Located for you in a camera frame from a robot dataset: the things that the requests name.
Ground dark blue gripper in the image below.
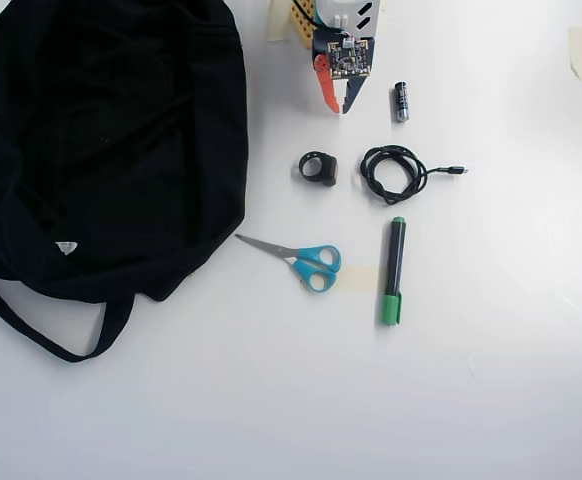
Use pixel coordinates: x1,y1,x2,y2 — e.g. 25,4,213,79
312,28,377,115

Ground black usb cable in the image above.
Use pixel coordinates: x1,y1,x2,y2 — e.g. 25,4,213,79
358,144,470,206

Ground black marker with green cap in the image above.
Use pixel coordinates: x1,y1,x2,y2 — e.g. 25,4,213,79
379,215,407,329

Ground scissors with blue handles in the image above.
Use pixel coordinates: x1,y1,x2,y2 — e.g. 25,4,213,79
234,233,343,294

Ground black fabric bag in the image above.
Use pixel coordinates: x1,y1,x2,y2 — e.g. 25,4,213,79
0,0,250,364

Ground black cylindrical battery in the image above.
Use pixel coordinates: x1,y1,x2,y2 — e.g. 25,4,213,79
390,80,412,124

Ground yellow perforated base part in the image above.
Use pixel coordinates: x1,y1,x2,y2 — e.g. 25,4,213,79
288,0,322,51

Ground wide masking tape strip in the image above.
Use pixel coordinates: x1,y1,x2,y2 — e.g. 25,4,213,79
298,264,382,294

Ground camera circuit board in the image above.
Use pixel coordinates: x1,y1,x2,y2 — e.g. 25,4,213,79
326,38,372,80

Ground black ring-shaped strap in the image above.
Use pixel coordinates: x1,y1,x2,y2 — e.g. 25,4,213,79
298,151,341,189

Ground black camera cable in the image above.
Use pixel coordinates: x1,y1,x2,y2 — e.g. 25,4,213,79
290,0,322,30

